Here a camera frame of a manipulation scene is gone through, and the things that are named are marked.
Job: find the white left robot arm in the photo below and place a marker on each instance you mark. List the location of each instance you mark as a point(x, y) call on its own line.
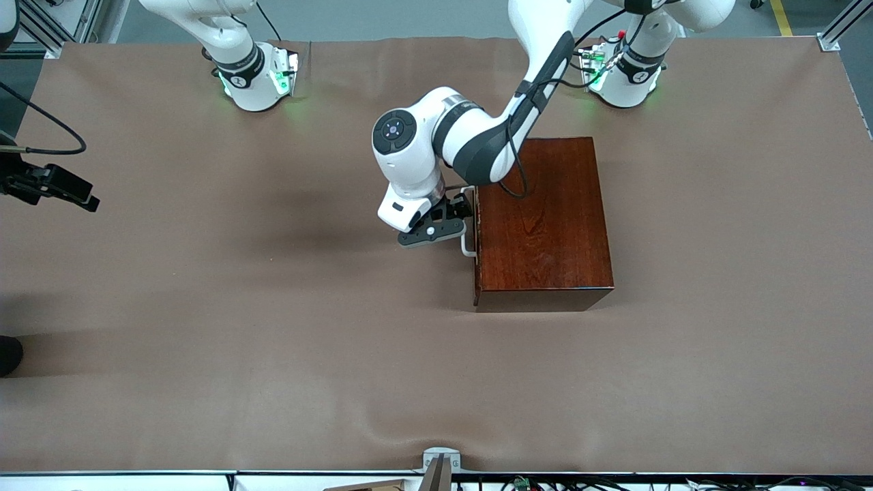
point(470, 129)

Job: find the aluminium frame structure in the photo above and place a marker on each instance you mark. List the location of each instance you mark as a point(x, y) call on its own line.
point(42, 33)

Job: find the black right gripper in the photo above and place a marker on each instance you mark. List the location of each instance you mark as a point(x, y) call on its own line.
point(28, 181)

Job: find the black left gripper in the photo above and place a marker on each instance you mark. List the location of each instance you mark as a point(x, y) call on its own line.
point(453, 204)

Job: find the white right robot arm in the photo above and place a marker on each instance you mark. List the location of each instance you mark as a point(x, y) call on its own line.
point(239, 61)

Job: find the grey metal bracket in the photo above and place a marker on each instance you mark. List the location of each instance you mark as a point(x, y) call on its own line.
point(442, 455)

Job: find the brown table cover mat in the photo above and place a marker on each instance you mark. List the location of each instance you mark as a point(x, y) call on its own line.
point(204, 382)

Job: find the tan cardboard piece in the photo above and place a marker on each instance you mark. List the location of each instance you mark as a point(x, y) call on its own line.
point(375, 486)

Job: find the black rounded object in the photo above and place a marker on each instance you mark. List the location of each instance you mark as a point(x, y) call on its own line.
point(8, 356)

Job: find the dark red wooden cabinet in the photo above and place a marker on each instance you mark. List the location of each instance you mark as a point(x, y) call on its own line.
point(539, 218)

